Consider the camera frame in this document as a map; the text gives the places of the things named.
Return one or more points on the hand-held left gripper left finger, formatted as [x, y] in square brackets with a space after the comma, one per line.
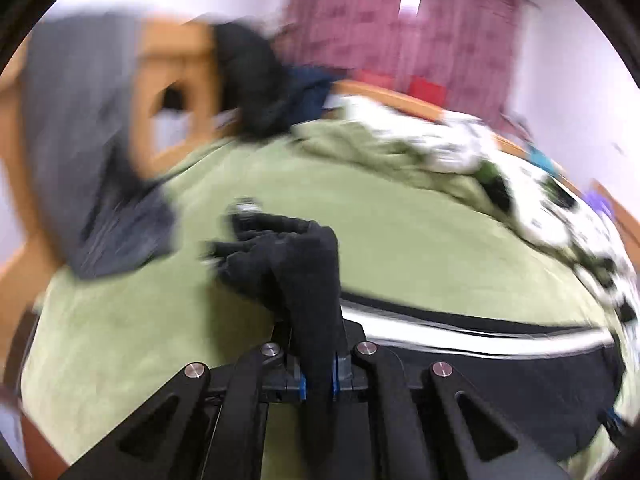
[295, 385]

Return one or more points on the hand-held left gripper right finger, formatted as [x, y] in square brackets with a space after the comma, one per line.
[342, 374]

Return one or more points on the black pants with striped waistband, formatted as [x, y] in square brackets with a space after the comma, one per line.
[305, 280]

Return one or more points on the green fleece blanket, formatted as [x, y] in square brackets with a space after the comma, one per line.
[425, 240]

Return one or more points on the white floral quilt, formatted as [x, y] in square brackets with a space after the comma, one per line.
[550, 200]

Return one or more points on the navy blue garment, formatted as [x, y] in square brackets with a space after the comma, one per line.
[310, 90]

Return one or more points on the teal patterned pillow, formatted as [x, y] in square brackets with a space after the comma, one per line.
[542, 159]

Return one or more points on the red chair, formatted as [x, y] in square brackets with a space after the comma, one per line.
[426, 90]
[376, 80]

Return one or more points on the black jacket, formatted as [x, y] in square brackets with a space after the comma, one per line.
[250, 80]

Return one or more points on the purple plush toy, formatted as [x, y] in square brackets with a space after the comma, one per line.
[600, 204]

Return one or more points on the grey jeans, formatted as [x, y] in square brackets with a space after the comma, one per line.
[75, 135]

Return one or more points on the pink patterned curtain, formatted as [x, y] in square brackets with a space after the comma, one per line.
[350, 20]

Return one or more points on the wooden bed frame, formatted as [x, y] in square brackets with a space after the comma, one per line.
[170, 45]

